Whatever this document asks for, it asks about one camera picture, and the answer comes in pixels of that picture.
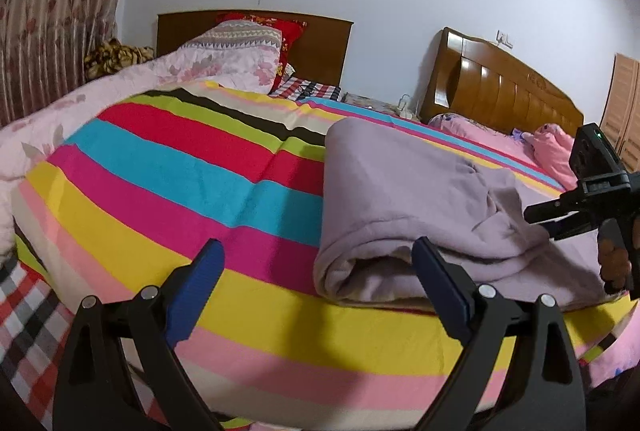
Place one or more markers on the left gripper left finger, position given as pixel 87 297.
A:
pixel 120 370

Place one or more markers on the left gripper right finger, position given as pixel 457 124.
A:
pixel 517 369

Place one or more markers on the purple pants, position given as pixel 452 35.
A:
pixel 383 189

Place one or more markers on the right hand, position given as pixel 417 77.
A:
pixel 614 263

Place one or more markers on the pink crumpled blanket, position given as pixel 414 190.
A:
pixel 551 147

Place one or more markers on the wooden wardrobe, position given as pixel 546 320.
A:
pixel 620 120

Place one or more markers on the plaid checked bed sheet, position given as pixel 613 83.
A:
pixel 34 327

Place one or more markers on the pink bed sheet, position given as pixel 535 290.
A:
pixel 465 128

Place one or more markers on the colourful striped bed sheet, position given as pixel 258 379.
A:
pixel 138 190

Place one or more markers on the glossy brown wooden headboard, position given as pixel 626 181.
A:
pixel 477 80

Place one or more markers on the white power strip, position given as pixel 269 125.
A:
pixel 403 108

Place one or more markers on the bedside table with cloth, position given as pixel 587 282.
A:
pixel 369 104

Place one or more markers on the brown tiger pattern blanket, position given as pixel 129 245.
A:
pixel 112 56

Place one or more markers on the dark wooden headboard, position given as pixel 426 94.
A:
pixel 317 55

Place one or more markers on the pink floral quilt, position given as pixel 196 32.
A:
pixel 240 55

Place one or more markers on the red patterned pillow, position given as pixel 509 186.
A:
pixel 291 31

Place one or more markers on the striped floral curtain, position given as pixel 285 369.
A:
pixel 43 47

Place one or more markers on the wall socket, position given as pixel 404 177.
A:
pixel 503 40

